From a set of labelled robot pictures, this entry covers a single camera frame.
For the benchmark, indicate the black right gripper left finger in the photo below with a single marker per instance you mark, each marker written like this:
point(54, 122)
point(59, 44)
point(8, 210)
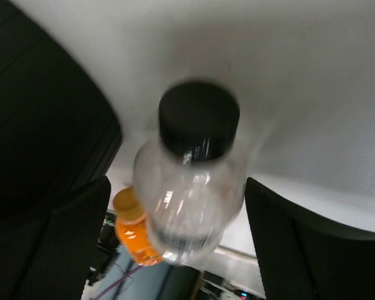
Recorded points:
point(46, 251)

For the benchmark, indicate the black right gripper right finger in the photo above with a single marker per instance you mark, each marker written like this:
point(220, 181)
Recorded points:
point(303, 255)

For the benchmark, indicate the clear bottle black cap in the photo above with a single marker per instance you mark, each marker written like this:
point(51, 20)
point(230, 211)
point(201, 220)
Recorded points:
point(190, 177)

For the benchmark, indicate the black plastic waste bin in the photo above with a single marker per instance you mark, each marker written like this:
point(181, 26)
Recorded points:
point(57, 131)

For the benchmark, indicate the orange juice bottle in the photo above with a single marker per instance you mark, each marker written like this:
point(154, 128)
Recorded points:
point(130, 228)

